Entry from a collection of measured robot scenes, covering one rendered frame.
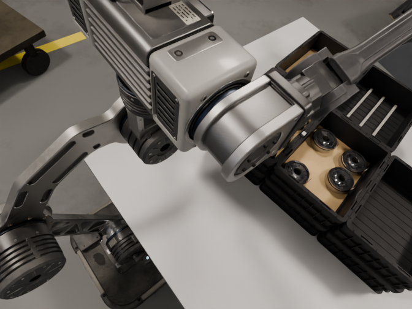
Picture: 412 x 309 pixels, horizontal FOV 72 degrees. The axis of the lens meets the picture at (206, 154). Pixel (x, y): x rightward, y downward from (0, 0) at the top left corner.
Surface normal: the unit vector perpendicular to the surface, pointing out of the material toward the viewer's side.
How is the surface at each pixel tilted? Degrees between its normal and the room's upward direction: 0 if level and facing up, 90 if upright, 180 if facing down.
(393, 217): 0
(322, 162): 0
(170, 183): 0
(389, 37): 19
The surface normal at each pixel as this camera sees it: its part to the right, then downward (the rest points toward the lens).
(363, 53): 0.08, -0.16
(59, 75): 0.12, -0.48
